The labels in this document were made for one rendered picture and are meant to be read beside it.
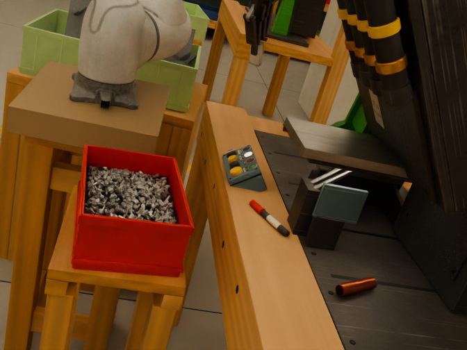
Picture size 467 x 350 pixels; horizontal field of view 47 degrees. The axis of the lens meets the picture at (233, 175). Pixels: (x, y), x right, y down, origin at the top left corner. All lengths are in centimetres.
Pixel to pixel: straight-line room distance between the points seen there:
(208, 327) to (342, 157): 140
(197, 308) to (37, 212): 97
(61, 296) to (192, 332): 117
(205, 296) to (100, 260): 139
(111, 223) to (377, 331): 50
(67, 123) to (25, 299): 61
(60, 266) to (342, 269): 54
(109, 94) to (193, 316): 112
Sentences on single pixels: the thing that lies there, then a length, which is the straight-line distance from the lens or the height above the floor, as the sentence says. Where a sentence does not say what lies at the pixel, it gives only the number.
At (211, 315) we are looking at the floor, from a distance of 232.
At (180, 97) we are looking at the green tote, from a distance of 201.
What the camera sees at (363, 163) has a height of 112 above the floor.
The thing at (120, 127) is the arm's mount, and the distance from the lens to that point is 139.
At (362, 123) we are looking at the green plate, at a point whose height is 113.
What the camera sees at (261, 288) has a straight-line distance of 96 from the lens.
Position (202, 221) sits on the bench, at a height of 49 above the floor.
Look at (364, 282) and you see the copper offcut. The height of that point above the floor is 92.
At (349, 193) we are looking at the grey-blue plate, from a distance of 110.
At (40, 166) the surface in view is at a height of 75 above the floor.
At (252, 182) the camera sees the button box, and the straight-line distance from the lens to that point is 128.
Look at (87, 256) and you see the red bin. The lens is 105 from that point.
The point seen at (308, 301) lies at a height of 90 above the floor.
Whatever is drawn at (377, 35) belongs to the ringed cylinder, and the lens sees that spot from 79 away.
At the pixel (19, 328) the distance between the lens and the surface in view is 185.
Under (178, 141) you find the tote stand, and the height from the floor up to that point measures 70.
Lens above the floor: 144
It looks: 24 degrees down
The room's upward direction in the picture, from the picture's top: 16 degrees clockwise
